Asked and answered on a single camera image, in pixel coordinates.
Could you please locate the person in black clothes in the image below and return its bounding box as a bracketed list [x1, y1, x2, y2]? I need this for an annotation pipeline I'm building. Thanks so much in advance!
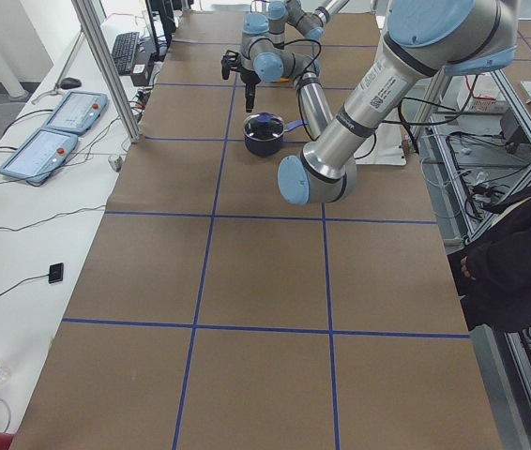
[448, 186, 531, 333]

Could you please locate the dark blue saucepan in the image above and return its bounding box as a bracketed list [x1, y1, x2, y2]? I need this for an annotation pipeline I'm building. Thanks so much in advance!
[243, 112, 304, 158]

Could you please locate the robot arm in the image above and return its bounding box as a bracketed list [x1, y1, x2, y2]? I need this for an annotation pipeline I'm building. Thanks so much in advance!
[238, 1, 520, 204]
[242, 0, 348, 49]

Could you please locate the upper blue teach pendant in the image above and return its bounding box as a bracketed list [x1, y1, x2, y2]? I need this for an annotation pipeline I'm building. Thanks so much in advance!
[43, 91, 108, 136]

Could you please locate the blue teach pendant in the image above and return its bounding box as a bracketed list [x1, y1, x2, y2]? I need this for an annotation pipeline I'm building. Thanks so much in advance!
[0, 127, 79, 186]
[43, 91, 108, 136]

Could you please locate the aluminium frame post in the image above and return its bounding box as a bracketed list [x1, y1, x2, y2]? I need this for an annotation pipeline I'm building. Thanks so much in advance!
[71, 0, 141, 143]

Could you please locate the small black flat device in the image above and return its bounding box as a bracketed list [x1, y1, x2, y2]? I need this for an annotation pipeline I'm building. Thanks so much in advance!
[48, 262, 65, 284]

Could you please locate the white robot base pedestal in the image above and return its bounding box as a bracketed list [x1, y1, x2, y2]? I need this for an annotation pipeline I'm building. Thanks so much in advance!
[354, 124, 406, 166]

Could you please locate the black computer mouse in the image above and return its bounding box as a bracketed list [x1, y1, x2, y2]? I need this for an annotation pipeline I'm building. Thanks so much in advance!
[60, 77, 82, 90]

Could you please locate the lower blue teach pendant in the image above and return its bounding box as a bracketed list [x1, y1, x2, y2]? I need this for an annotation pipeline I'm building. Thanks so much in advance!
[0, 127, 79, 186]

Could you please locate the glass pot lid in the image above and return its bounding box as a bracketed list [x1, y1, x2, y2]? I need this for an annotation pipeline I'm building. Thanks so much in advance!
[243, 112, 285, 142]

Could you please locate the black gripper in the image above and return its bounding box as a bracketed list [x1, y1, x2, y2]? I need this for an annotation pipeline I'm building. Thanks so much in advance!
[240, 67, 261, 112]

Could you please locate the black keyboard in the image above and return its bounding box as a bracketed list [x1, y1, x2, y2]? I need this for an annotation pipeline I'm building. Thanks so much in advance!
[112, 32, 140, 75]

